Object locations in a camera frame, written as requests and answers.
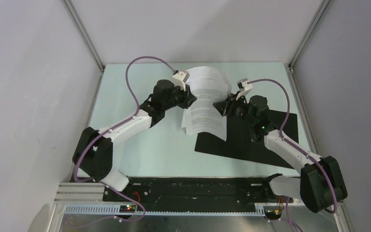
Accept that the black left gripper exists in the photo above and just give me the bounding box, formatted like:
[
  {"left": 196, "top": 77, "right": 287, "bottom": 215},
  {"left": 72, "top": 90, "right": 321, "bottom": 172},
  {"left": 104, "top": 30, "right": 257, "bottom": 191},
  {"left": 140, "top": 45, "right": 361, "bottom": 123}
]
[{"left": 163, "top": 83, "right": 197, "bottom": 111}]

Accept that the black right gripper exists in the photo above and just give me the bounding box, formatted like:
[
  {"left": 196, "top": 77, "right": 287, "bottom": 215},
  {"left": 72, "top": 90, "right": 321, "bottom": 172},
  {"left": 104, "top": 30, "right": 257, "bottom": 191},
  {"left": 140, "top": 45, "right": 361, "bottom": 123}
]
[{"left": 213, "top": 91, "right": 256, "bottom": 126}]

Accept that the large printed paper sheet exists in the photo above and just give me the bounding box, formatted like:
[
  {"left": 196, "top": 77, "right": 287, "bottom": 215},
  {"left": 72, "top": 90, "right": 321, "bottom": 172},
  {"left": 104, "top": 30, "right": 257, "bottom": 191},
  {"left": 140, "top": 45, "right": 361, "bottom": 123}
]
[{"left": 182, "top": 66, "right": 231, "bottom": 141}]

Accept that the red and black folder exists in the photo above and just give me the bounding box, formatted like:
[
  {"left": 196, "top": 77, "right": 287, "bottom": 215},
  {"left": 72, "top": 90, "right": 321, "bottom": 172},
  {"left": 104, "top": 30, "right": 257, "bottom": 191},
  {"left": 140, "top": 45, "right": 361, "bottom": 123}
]
[{"left": 195, "top": 116, "right": 293, "bottom": 169}]

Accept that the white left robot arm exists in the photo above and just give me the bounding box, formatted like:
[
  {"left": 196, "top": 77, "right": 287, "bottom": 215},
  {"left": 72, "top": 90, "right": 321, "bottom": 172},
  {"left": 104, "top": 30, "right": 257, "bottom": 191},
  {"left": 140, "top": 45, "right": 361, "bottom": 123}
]
[{"left": 72, "top": 80, "right": 197, "bottom": 201}]

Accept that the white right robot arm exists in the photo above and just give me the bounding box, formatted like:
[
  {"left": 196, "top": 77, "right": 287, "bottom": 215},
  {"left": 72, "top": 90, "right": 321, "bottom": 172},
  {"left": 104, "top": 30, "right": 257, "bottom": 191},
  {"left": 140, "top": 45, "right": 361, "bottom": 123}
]
[{"left": 213, "top": 94, "right": 348, "bottom": 213}]

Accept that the right controller board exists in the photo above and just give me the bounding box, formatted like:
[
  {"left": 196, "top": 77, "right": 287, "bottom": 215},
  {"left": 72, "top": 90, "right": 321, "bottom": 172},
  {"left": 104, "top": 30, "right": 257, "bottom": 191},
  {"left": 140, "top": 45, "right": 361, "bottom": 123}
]
[{"left": 264, "top": 210, "right": 282, "bottom": 221}]

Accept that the controller board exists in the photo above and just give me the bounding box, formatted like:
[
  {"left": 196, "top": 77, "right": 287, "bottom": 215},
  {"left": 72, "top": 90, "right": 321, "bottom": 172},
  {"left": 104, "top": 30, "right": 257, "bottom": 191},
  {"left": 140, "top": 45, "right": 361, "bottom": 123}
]
[
  {"left": 119, "top": 204, "right": 137, "bottom": 213},
  {"left": 264, "top": 210, "right": 282, "bottom": 221}
]

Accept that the left controller board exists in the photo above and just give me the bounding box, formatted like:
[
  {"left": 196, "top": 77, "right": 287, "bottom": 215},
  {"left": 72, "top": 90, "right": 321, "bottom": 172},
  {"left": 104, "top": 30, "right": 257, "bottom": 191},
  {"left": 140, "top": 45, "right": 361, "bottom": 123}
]
[{"left": 119, "top": 204, "right": 137, "bottom": 213}]

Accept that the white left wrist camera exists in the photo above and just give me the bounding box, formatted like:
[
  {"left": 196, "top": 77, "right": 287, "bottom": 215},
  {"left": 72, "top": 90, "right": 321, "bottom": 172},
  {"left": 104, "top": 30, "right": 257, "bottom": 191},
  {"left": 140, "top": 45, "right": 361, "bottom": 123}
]
[{"left": 171, "top": 70, "right": 189, "bottom": 91}]

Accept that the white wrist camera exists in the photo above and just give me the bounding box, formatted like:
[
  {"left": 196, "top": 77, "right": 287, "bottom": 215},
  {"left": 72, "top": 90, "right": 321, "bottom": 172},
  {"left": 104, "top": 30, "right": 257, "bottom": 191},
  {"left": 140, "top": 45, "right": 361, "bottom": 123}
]
[
  {"left": 236, "top": 78, "right": 253, "bottom": 100},
  {"left": 171, "top": 70, "right": 189, "bottom": 91}
]

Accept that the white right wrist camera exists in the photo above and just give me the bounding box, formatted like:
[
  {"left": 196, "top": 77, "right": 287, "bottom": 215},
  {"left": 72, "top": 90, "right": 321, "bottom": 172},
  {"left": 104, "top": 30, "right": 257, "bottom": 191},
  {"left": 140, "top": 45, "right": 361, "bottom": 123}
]
[{"left": 236, "top": 78, "right": 253, "bottom": 100}]

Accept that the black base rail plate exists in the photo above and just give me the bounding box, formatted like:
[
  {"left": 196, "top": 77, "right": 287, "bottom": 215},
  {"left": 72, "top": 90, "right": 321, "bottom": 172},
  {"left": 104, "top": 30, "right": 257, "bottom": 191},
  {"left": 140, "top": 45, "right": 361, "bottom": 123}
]
[{"left": 102, "top": 175, "right": 293, "bottom": 213}]

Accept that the right aluminium frame post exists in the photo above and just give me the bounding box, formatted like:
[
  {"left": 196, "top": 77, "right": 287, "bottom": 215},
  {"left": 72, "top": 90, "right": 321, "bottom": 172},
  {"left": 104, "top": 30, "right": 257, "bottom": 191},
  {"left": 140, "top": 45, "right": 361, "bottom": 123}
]
[{"left": 287, "top": 0, "right": 333, "bottom": 74}]

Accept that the aluminium frame post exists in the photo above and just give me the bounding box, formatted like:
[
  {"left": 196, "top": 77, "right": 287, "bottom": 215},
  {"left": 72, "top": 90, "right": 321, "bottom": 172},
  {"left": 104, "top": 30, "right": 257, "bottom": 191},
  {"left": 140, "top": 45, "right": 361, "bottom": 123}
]
[
  {"left": 287, "top": 0, "right": 333, "bottom": 74},
  {"left": 61, "top": 0, "right": 105, "bottom": 72}
]

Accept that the left aluminium frame post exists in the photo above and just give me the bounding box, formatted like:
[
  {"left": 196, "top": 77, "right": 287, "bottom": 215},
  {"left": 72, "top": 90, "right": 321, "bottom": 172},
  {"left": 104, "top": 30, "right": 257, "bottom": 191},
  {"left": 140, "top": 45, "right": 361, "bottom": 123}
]
[{"left": 61, "top": 0, "right": 105, "bottom": 72}]

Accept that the grey slotted cable duct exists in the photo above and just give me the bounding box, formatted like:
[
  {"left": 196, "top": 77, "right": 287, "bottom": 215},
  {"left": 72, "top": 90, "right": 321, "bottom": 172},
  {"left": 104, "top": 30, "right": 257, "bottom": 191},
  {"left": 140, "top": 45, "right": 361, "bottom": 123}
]
[{"left": 64, "top": 204, "right": 265, "bottom": 217}]

